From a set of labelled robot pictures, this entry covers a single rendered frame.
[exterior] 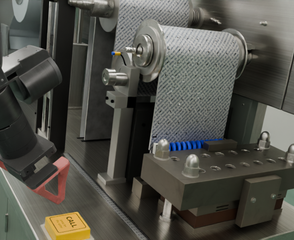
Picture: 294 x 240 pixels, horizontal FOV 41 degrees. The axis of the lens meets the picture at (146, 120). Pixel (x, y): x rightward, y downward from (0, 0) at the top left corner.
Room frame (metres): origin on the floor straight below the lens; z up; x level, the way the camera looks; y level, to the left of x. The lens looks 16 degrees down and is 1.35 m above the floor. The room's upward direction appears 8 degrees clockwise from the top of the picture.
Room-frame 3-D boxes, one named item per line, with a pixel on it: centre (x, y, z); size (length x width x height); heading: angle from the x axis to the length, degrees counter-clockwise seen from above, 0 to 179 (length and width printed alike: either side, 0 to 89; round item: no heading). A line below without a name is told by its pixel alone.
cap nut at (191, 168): (0.76, -0.11, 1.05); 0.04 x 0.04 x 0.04
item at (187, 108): (0.96, -0.11, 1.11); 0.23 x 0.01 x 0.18; 123
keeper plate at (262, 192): (0.81, -0.28, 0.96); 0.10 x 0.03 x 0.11; 123
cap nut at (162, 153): (0.83, -0.04, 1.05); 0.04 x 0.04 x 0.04
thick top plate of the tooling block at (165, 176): (0.88, -0.21, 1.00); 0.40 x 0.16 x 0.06; 123
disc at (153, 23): (0.95, 0.02, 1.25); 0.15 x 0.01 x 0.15; 33
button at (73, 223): (0.68, 0.13, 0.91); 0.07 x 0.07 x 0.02; 33
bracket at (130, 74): (0.95, 0.07, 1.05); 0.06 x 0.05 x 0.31; 123
